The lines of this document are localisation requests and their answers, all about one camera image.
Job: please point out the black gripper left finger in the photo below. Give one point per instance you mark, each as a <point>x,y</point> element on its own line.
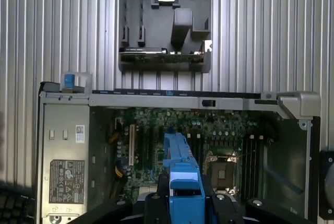
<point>156,208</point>

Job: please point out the open silver PC case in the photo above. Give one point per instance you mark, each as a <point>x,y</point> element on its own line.
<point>167,101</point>

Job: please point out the graphics card with metal bracket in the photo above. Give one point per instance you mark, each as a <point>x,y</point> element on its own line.
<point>156,56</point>

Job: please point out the black RAM slot bank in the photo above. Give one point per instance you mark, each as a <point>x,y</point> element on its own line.
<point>251,166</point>

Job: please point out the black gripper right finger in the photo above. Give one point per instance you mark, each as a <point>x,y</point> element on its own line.
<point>221,208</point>

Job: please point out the silver power supply unit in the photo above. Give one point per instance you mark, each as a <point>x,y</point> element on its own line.
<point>65,156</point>

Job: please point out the CPU socket with metal frame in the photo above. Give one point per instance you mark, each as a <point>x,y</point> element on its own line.
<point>221,174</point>

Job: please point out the black keyboard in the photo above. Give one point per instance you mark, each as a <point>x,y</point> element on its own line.
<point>15,205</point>

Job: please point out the blue power supply latch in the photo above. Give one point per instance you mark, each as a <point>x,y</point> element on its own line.
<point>69,80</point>

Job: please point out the dark grey parts rack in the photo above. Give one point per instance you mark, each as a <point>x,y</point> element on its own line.
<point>161,23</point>

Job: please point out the white expansion slot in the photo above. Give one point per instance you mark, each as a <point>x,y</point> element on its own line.
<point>131,145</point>

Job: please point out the green motherboard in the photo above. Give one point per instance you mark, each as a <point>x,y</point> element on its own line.
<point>151,135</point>

